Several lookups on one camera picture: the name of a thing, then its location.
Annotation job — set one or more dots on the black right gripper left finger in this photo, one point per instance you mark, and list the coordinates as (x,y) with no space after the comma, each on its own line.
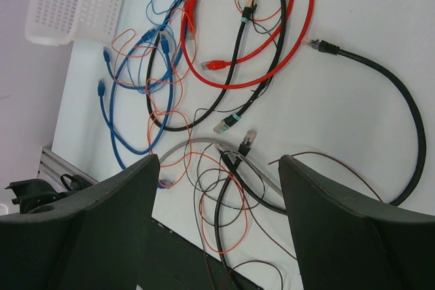
(94,239)

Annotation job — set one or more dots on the left white plastic basket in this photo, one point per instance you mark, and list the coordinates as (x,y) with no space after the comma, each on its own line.
(59,22)

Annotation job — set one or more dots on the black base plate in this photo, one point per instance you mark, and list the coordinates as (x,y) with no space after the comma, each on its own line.
(172,262)

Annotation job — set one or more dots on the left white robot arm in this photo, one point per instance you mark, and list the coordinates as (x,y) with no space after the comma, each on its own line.
(33,193)

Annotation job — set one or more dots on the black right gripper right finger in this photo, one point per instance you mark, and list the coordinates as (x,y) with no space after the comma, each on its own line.
(346,240)

